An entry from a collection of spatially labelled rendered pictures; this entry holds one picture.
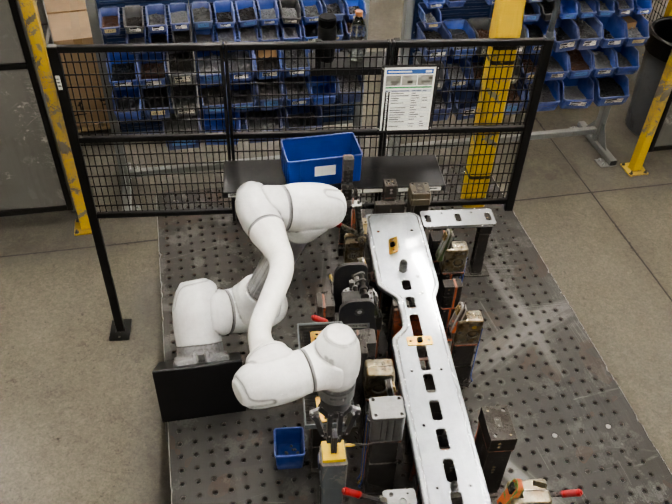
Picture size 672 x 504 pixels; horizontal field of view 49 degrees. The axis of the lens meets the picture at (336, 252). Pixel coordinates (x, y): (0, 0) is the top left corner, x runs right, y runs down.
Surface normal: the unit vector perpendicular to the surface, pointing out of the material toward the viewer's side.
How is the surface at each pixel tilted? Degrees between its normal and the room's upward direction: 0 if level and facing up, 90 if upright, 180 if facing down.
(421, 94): 90
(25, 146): 94
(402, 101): 90
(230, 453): 0
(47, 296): 0
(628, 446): 0
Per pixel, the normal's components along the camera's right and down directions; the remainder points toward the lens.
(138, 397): 0.04, -0.74
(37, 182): 0.18, 0.64
